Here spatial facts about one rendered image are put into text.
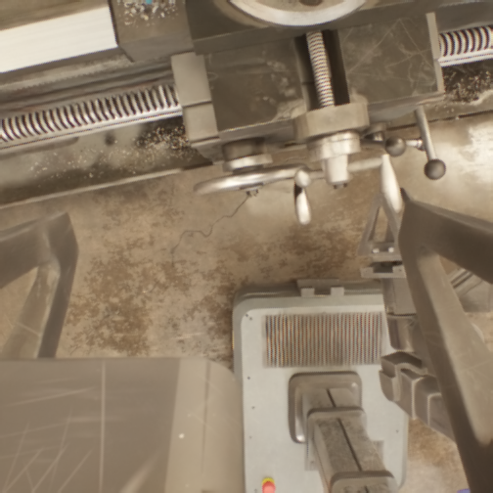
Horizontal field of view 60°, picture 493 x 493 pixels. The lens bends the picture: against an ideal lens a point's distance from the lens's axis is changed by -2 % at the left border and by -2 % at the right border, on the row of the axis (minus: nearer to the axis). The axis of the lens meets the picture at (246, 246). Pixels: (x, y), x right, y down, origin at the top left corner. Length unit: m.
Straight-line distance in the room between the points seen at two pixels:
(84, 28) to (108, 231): 0.94
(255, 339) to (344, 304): 0.27
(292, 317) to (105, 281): 0.67
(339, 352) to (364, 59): 0.89
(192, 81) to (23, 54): 0.24
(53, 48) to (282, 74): 0.33
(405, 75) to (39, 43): 0.50
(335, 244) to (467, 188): 0.49
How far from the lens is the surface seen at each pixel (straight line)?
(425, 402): 0.58
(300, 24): 0.56
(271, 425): 1.38
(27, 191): 1.18
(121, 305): 1.56
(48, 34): 0.71
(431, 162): 0.86
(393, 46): 0.65
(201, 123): 0.67
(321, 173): 0.62
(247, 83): 0.60
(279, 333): 1.26
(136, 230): 1.51
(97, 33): 0.69
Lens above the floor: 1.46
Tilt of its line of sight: 84 degrees down
